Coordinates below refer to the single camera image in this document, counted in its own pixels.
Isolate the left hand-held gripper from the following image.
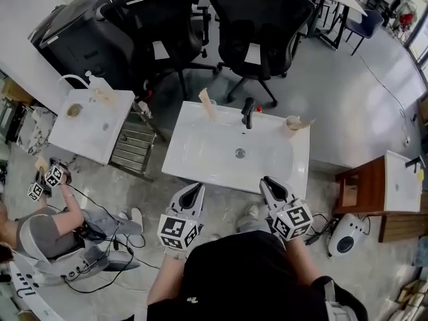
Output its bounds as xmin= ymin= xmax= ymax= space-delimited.
xmin=156 ymin=183 xmax=206 ymax=259

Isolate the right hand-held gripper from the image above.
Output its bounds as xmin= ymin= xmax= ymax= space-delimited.
xmin=259 ymin=176 xmax=314 ymax=243

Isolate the beige cup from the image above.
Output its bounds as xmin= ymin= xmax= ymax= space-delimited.
xmin=284 ymin=115 xmax=304 ymax=140

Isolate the person's right forearm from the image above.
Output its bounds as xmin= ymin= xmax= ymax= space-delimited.
xmin=284 ymin=234 xmax=332 ymax=286

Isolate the person's left forearm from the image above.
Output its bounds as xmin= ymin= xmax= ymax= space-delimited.
xmin=146 ymin=249 xmax=189 ymax=306

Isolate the person's jeans leg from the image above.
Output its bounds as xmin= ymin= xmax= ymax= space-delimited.
xmin=236 ymin=217 xmax=272 ymax=235

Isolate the large white sink basin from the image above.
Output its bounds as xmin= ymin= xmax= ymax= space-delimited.
xmin=161 ymin=100 xmax=311 ymax=201

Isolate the white round floor appliance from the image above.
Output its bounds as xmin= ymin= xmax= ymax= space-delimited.
xmin=327 ymin=213 xmax=368 ymax=258

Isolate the black sink faucet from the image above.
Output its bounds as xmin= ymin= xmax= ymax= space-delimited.
xmin=241 ymin=96 xmax=257 ymax=130

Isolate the person's black shirt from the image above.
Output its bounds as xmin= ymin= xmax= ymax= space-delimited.
xmin=122 ymin=231 xmax=369 ymax=321

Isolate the small white sink basin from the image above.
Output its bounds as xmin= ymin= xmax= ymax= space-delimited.
xmin=47 ymin=88 xmax=136 ymax=166

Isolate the narrow white sink basin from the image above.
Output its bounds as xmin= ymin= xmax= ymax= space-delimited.
xmin=383 ymin=150 xmax=423 ymax=213

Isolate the small black faucet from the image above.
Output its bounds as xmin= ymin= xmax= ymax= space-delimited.
xmin=405 ymin=155 xmax=427 ymax=174

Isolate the brown sponge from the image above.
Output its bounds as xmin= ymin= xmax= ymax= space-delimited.
xmin=66 ymin=103 xmax=85 ymax=118

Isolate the black mesh office chair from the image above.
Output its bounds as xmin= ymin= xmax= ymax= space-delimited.
xmin=205 ymin=0 xmax=316 ymax=108
xmin=99 ymin=0 xmax=219 ymax=100

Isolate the marble slab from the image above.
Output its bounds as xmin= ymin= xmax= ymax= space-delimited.
xmin=15 ymin=104 xmax=58 ymax=156

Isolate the stack of tan boards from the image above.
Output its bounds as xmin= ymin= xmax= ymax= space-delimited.
xmin=393 ymin=278 xmax=428 ymax=321

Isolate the white round panel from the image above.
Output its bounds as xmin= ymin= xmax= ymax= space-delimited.
xmin=9 ymin=261 xmax=65 ymax=321

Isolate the dark blue chair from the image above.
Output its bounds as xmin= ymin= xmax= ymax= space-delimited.
xmin=343 ymin=9 xmax=385 ymax=57

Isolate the black printer cabinet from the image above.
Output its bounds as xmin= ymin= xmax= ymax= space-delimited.
xmin=27 ymin=0 xmax=135 ymax=82

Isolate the black appliance cable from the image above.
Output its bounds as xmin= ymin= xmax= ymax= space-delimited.
xmin=304 ymin=213 xmax=339 ymax=247

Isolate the black floor cable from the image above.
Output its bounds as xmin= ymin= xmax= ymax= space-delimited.
xmin=62 ymin=182 xmax=162 ymax=294

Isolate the white floor cable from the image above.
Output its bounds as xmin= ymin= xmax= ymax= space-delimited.
xmin=360 ymin=55 xmax=413 ymax=147

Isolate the white curved faucet hose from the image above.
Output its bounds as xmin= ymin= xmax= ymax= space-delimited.
xmin=58 ymin=74 xmax=92 ymax=90

